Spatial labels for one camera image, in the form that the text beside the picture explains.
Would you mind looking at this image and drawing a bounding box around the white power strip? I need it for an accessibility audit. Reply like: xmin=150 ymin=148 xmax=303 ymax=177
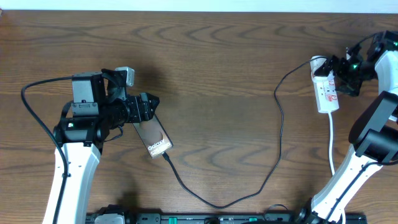
xmin=313 ymin=79 xmax=339 ymax=114

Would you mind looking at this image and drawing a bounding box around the black charging cable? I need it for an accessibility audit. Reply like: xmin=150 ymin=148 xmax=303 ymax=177
xmin=161 ymin=57 xmax=327 ymax=209

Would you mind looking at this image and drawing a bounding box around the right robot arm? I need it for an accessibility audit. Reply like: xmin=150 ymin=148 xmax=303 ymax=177
xmin=294 ymin=30 xmax=397 ymax=223

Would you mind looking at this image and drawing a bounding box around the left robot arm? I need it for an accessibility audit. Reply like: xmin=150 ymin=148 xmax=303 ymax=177
xmin=43 ymin=67 xmax=160 ymax=223

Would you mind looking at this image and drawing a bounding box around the white USB charger adapter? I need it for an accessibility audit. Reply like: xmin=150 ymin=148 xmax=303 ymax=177
xmin=310 ymin=55 xmax=334 ymax=83

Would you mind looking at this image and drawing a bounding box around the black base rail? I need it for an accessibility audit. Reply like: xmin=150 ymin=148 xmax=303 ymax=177
xmin=85 ymin=212 xmax=368 ymax=224

